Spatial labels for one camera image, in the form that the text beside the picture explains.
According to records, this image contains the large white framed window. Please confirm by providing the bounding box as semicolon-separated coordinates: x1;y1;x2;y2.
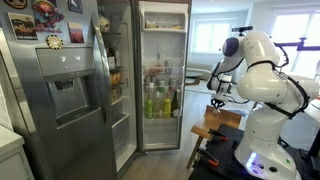
268;9;320;83

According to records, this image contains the water ice dispenser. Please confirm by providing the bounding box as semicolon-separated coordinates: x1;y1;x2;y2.
35;45;101;128

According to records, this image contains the open refrigerator door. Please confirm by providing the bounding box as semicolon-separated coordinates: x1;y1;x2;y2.
131;0;193;155

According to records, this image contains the dark photo magnet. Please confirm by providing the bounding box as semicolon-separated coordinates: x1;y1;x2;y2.
67;0;84;14

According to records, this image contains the pale grey rug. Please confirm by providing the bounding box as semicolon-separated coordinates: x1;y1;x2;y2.
185;81;216;97

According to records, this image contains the clear bottle white cap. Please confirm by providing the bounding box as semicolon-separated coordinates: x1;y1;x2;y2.
153;89;164;118

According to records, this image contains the dark wine bottle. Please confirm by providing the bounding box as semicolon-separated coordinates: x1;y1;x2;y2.
170;88;181;118

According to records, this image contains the round dark magnet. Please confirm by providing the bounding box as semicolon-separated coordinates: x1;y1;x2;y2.
3;0;29;10

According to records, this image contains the stainless freezer door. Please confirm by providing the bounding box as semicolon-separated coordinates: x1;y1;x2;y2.
0;0;117;180

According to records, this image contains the landscape postcard magnet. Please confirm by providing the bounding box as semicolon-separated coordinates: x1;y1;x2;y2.
7;12;38;41

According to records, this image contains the refrigerator body with shelves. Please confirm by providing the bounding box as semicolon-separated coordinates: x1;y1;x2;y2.
96;0;144;179

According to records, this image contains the wooden stool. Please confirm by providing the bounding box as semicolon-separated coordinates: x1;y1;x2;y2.
185;105;244;170

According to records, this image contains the white desk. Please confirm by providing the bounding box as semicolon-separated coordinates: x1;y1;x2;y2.
283;99;320;152

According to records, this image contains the yellow orange food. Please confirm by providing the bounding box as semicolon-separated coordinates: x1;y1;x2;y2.
110;70;123;86

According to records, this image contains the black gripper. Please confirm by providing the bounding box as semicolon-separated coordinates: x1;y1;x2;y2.
210;90;231;110

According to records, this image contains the silver can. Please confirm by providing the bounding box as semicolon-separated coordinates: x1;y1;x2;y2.
164;59;174;75

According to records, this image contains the curved steel door handle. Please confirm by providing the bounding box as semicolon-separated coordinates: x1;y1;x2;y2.
90;12;112;125

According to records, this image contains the black orange clamp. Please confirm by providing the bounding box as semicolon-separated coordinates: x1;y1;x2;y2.
196;147;220;168
207;128;230;142

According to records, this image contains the pale butter block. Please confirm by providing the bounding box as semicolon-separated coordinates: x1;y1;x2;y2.
145;20;158;30

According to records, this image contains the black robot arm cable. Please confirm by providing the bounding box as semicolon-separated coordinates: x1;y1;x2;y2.
208;43;311;120

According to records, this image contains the white armchair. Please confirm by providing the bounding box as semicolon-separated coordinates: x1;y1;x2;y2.
185;62;216;81

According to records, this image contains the white base cabinet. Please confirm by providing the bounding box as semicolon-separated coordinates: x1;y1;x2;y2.
0;123;35;180

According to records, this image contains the pale bagged food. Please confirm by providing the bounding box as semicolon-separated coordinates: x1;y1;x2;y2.
98;15;111;33

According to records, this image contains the translucent door dairy compartment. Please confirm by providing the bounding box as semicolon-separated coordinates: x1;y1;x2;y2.
140;9;188;34

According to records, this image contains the purple camera boom arm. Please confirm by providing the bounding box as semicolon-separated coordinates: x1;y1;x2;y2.
273;37;320;52

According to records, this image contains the red photo magnet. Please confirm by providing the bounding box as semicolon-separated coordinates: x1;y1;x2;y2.
67;21;85;44

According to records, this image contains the black perforated robot table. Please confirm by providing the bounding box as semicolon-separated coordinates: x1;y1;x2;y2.
188;123;320;180

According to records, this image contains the pink food bag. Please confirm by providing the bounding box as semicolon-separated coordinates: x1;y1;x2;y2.
145;65;165;76

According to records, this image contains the dark bottle white label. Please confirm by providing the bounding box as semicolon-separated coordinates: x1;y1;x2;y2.
106;46;117;70

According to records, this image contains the colourful figure magnet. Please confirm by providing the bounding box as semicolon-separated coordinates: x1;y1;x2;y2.
31;0;65;33

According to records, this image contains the brown low table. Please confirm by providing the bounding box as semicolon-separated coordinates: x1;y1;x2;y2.
184;75;203;87

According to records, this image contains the yellow green bottle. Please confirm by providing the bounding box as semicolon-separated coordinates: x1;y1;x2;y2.
162;94;172;119

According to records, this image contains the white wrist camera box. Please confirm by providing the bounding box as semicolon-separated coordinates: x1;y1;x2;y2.
216;73;233;98

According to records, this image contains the gold poker chip magnet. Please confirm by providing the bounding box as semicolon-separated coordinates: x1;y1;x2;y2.
46;34;64;50

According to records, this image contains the black stereo camera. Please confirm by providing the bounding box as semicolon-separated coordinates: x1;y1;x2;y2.
231;25;254;34

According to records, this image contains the small white framed window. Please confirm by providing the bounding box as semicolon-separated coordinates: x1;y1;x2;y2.
191;18;236;56

